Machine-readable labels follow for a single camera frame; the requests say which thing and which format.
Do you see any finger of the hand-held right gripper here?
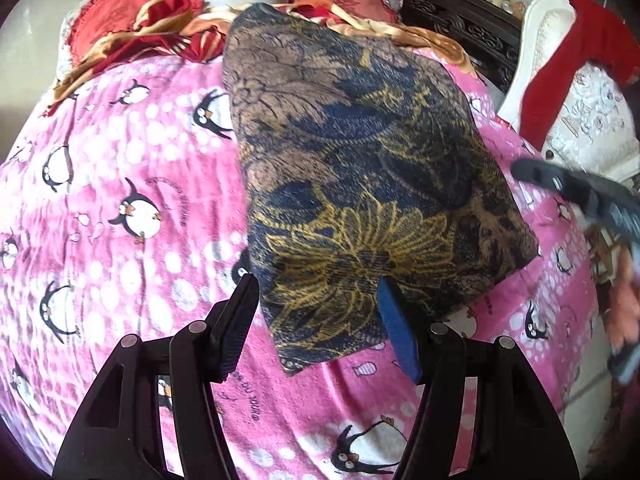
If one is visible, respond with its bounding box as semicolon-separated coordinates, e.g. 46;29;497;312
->
511;157;640;243

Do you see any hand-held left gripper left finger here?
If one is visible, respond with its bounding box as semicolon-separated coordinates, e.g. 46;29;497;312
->
52;274;260;480

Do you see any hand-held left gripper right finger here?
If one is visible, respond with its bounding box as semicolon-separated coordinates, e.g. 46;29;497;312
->
378;276;581;480

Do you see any blue brown floral garment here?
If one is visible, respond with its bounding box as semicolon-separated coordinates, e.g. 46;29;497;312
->
221;2;541;377

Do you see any person's right hand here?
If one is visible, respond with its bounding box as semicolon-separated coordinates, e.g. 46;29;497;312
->
607;247;640;356

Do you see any white upholstered chair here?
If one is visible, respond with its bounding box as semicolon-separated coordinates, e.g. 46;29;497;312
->
497;0;640;186

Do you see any pink penguin print blanket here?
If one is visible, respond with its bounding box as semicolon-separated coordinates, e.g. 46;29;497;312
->
0;45;608;480

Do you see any red garment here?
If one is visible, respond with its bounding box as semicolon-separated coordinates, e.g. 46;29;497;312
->
520;0;640;151

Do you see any dark carved wooden headboard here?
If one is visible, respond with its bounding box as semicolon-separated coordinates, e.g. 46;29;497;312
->
382;0;523;93

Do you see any red orange floral blanket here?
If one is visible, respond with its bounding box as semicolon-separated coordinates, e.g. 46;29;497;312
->
37;0;473;118

